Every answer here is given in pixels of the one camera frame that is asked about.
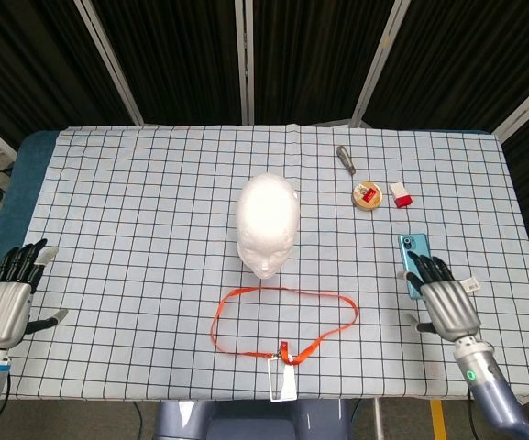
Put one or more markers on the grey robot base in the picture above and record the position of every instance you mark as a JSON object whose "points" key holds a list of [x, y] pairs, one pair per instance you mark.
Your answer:
{"points": [[245, 421]]}

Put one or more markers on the grey metal oblong tool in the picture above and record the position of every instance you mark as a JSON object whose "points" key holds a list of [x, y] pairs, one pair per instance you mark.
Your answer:
{"points": [[344, 158]]}

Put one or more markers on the checkered white tablecloth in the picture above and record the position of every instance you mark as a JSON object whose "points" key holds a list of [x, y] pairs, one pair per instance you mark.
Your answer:
{"points": [[131, 229]]}

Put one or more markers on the clear badge holder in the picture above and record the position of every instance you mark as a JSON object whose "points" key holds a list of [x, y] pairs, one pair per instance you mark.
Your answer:
{"points": [[287, 389]]}

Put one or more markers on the white foam mannequin head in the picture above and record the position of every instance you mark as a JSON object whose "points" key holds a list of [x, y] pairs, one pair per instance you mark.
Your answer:
{"points": [[268, 215]]}

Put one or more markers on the white and red small box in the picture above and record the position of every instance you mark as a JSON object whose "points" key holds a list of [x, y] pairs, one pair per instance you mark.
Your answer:
{"points": [[400, 194]]}

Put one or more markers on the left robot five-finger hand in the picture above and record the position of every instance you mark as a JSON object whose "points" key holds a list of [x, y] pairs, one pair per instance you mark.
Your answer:
{"points": [[3, 311]]}

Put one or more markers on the blue padded table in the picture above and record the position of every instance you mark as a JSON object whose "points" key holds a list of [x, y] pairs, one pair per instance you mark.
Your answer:
{"points": [[21, 192]]}

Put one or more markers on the white label tag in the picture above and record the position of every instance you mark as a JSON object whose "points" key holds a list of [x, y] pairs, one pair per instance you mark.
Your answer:
{"points": [[471, 285]]}

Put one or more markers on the teal smartphone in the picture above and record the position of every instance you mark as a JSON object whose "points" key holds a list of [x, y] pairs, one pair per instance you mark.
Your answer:
{"points": [[413, 245]]}

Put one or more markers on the white table leg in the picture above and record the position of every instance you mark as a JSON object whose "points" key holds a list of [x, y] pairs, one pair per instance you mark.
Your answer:
{"points": [[378, 419]]}

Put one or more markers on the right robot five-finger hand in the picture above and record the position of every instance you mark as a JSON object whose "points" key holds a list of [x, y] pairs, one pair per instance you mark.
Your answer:
{"points": [[449, 307]]}

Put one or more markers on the round gold tin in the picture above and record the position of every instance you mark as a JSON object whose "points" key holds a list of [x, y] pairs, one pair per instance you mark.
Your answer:
{"points": [[367, 197]]}

